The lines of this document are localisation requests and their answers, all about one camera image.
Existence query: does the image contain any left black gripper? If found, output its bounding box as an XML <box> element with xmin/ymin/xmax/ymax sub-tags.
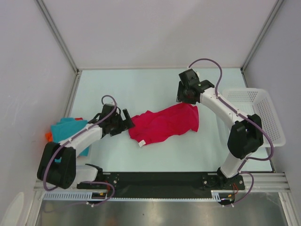
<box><xmin>110</xmin><ymin>109</ymin><xmax>135</xmax><ymax>136</ymax></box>

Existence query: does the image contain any red t shirt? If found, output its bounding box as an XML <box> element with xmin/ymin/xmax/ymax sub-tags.
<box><xmin>128</xmin><ymin>103</ymin><xmax>199</xmax><ymax>147</ymax></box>

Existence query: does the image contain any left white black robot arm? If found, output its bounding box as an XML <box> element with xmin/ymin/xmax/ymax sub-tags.
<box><xmin>37</xmin><ymin>104</ymin><xmax>135</xmax><ymax>191</ymax></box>

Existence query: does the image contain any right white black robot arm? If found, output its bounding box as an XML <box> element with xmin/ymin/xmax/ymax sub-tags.
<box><xmin>176</xmin><ymin>69</ymin><xmax>263</xmax><ymax>189</ymax></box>

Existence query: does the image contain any teal folded t shirt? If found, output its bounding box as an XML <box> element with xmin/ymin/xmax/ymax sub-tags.
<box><xmin>50</xmin><ymin>118</ymin><xmax>87</xmax><ymax>143</ymax></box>

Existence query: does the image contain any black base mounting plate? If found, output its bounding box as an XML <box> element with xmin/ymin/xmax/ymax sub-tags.
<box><xmin>76</xmin><ymin>171</ymin><xmax>246</xmax><ymax>200</ymax></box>

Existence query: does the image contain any white plastic basket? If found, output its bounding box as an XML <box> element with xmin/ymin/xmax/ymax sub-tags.
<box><xmin>222</xmin><ymin>88</ymin><xmax>286</xmax><ymax>147</ymax></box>

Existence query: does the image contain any orange folded t shirt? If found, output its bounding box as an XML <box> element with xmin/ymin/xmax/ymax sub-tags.
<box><xmin>45</xmin><ymin>132</ymin><xmax>53</xmax><ymax>142</ymax></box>

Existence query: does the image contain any white slotted cable duct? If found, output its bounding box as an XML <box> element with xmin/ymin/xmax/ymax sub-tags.
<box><xmin>43</xmin><ymin>191</ymin><xmax>233</xmax><ymax>202</ymax></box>

